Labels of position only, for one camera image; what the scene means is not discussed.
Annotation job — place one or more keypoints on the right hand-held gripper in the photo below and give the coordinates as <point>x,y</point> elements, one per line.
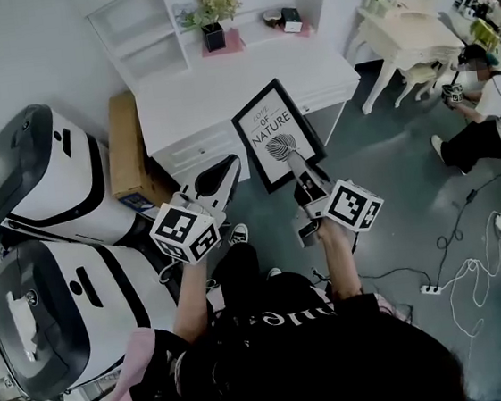
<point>352,206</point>

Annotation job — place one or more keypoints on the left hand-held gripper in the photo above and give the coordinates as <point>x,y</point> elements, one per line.
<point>182,232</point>

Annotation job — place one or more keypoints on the black picture frame leaf print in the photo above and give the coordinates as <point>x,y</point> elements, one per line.
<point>268,121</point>

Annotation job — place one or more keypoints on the white shelf unit with desk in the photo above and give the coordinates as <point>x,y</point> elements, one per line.
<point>238,88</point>

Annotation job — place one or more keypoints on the person's left forearm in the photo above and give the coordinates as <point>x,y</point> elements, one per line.
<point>189,296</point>

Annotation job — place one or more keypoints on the person's right forearm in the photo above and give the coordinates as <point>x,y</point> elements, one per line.
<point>340,261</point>

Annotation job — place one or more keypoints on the small picture card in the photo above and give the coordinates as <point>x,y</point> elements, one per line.
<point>184,11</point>

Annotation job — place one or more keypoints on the person's black and white shoe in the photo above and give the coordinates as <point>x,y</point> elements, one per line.
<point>239,234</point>
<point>274,272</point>

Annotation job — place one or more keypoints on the blue printed box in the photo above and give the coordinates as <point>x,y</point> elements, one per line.
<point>139,205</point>

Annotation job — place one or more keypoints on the brown cardboard box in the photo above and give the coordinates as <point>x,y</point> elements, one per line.
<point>125,146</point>

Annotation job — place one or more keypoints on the pink mat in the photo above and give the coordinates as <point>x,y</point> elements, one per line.
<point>234,42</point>

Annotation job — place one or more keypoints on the small black box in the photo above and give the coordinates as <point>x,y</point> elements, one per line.
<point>292,19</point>

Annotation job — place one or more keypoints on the brown coconut bowl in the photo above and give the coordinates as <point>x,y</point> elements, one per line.
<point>274,18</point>

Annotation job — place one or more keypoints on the cream stool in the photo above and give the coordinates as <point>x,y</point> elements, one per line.
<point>418,75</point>

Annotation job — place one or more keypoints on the yellow flower plant black pot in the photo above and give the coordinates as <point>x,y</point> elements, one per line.
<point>211,15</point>

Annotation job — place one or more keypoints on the cream dressing table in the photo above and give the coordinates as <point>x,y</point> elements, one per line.
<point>407,33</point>

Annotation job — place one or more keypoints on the white and black service robot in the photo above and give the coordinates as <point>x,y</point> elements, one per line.
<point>45,173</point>
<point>66,315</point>

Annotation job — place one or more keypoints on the white power strip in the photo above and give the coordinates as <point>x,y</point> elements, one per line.
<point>431,288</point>

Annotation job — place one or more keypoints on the person's black clothed body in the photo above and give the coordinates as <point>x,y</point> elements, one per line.
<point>303,351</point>

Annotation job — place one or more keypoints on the pink garment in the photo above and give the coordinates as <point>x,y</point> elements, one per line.
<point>127,380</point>

